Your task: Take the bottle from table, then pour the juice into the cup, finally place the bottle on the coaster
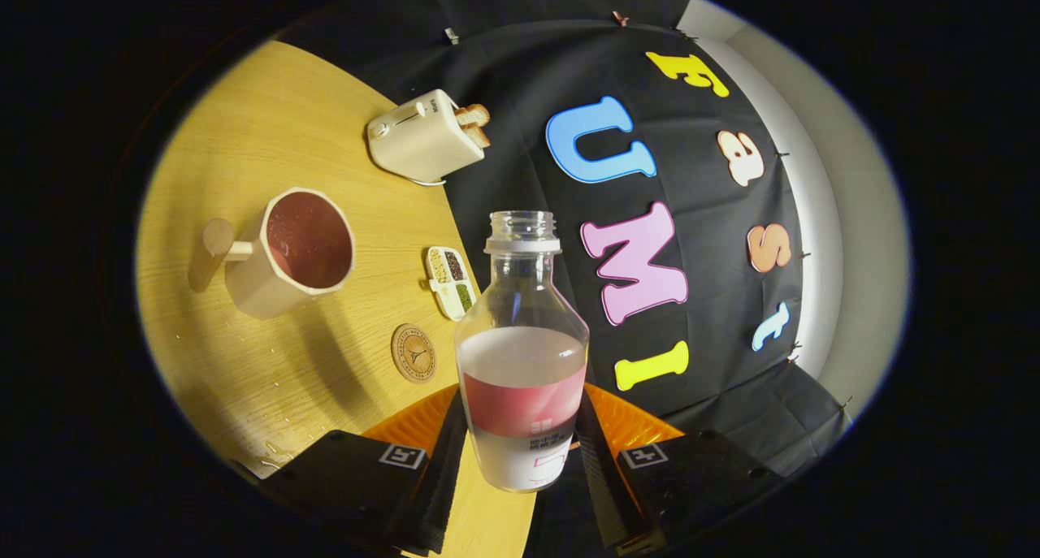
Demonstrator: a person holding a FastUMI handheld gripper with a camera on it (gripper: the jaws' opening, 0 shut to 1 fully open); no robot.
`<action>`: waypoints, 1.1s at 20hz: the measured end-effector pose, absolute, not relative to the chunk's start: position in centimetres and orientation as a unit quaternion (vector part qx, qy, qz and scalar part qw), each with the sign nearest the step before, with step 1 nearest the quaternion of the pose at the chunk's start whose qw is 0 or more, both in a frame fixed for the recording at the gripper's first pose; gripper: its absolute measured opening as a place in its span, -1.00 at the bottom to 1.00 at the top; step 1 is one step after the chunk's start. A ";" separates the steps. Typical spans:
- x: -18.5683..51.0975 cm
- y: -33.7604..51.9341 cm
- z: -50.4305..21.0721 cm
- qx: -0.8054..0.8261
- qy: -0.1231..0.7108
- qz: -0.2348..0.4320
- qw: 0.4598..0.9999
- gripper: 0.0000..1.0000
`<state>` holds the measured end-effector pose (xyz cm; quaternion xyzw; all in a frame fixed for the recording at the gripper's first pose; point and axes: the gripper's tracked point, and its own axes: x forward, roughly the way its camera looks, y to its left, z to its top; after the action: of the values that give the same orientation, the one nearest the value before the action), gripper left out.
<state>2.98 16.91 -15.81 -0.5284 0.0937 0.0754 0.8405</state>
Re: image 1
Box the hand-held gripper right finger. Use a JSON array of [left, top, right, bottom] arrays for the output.
[[573, 383, 785, 557]]

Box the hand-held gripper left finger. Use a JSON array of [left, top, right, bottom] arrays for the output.
[[236, 383, 470, 557]]

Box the round wooden coaster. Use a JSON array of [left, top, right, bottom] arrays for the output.
[[390, 323, 437, 384]]

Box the clear juice bottle red label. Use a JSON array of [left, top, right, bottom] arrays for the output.
[[453, 210, 591, 493]]

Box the cream cup with wooden handle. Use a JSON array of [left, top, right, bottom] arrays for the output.
[[188, 187, 357, 322]]

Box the black backdrop cloth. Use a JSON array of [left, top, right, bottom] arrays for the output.
[[276, 0, 854, 558]]

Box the wooden table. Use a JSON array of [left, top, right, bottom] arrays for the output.
[[134, 40, 537, 558]]

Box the white divided snack tray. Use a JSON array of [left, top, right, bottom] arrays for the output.
[[420, 246, 479, 322]]

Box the cream toaster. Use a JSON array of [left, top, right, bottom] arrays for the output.
[[366, 89, 487, 184]]

